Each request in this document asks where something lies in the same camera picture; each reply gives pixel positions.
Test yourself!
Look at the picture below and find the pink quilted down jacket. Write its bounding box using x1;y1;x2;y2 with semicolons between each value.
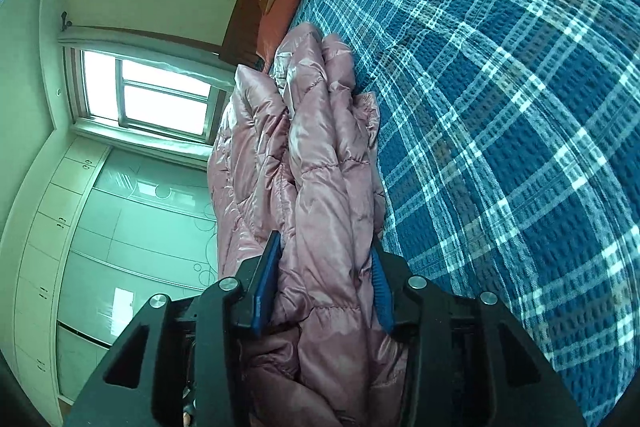
207;23;407;426

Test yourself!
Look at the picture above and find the back window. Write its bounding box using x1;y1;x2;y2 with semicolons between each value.
63;44;234;144

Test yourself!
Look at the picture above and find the green curtain right of back window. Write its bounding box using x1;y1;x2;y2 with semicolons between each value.
58;26;235;91

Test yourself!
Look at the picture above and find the blue plaid bed sheet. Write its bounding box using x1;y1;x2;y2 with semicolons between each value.
295;0;639;426

